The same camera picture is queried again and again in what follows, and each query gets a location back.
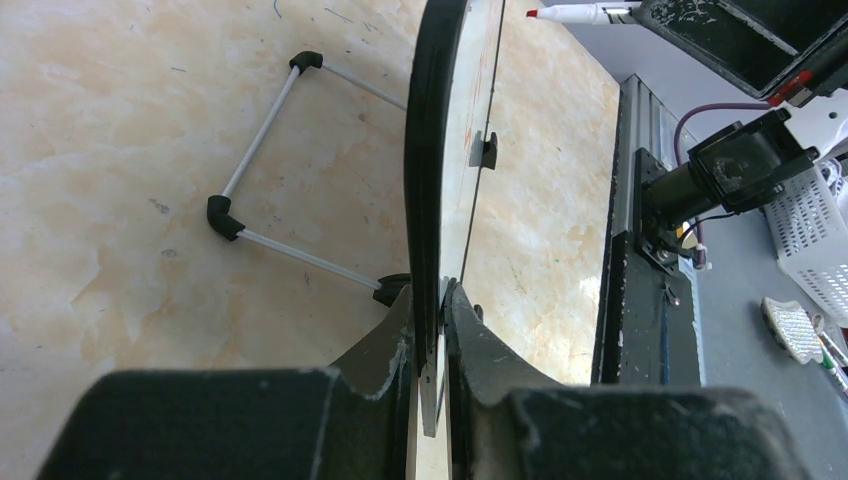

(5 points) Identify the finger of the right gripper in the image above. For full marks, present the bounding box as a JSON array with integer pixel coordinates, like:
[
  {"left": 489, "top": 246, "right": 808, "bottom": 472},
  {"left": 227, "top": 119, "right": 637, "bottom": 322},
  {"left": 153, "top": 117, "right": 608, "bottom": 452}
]
[{"left": 632, "top": 0, "right": 847, "bottom": 100}]

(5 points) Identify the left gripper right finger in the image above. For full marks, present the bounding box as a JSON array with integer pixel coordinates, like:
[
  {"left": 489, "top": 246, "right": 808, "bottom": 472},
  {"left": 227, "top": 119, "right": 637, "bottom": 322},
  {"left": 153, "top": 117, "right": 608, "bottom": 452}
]
[{"left": 444, "top": 282, "right": 810, "bottom": 479}]

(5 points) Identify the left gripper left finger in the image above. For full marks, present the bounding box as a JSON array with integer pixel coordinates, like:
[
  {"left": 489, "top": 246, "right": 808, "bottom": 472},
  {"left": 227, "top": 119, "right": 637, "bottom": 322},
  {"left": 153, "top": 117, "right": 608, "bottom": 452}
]
[{"left": 38, "top": 288, "right": 414, "bottom": 479}]

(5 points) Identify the red whiteboard marker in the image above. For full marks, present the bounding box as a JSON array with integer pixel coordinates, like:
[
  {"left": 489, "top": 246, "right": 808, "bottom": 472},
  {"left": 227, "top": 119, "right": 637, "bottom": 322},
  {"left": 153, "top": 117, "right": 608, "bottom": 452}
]
[{"left": 526, "top": 1, "right": 642, "bottom": 25}]

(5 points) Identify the black framed whiteboard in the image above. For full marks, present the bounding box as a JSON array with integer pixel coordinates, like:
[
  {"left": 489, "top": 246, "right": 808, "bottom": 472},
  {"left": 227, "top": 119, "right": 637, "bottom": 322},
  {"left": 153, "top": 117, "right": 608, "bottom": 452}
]
[{"left": 206, "top": 0, "right": 508, "bottom": 439}]

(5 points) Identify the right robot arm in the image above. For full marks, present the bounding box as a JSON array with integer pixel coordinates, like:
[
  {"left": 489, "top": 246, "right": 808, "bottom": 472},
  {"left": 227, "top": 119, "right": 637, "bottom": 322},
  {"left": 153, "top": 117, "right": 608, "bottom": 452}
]
[{"left": 633, "top": 1, "right": 847, "bottom": 248}]

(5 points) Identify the white perforated basket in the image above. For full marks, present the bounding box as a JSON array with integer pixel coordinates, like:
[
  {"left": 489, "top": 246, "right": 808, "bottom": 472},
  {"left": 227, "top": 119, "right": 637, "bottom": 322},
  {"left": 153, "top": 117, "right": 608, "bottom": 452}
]
[{"left": 764, "top": 168, "right": 847, "bottom": 328}]

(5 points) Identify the white scrub brush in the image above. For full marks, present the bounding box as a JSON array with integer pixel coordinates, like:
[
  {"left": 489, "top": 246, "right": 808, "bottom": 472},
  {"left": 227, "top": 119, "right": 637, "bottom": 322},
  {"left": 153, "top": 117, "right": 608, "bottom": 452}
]
[{"left": 760, "top": 297, "right": 824, "bottom": 365}]

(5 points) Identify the green capped pen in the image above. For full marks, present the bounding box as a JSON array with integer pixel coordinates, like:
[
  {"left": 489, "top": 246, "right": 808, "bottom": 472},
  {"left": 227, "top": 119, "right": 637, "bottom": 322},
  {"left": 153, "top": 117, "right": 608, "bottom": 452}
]
[{"left": 818, "top": 331, "right": 847, "bottom": 397}]

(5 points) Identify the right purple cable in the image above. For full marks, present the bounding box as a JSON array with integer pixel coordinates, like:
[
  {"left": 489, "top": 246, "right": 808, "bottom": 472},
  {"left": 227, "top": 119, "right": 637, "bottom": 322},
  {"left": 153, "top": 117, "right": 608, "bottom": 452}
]
[{"left": 673, "top": 101, "right": 773, "bottom": 167}]

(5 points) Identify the aluminium side rail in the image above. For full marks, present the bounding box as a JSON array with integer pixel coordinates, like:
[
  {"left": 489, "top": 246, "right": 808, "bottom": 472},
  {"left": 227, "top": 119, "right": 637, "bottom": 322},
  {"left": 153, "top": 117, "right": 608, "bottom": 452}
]
[{"left": 590, "top": 75, "right": 703, "bottom": 387}]

